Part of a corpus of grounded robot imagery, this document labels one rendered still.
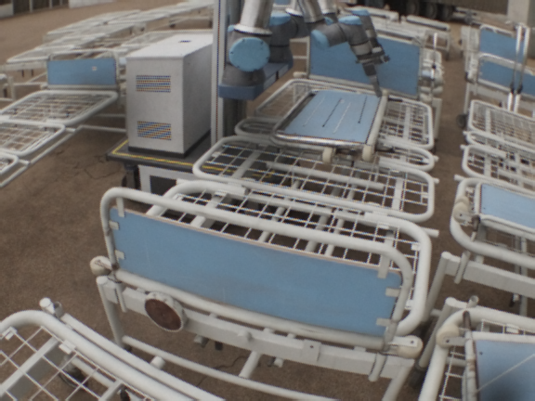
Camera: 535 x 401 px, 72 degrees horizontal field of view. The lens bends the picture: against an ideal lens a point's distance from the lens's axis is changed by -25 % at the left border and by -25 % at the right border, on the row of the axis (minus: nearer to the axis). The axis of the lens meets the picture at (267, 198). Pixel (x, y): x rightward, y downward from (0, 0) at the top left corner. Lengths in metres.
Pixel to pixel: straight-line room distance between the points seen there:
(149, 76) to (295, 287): 1.42
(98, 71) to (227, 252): 2.13
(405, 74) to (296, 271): 2.00
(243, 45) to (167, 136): 0.72
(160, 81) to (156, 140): 0.31
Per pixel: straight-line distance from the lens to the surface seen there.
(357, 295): 0.97
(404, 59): 2.77
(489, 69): 3.97
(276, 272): 0.98
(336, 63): 2.83
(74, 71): 3.10
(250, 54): 1.70
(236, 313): 1.08
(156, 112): 2.19
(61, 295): 2.01
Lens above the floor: 1.28
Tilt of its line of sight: 31 degrees down
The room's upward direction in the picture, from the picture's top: 2 degrees clockwise
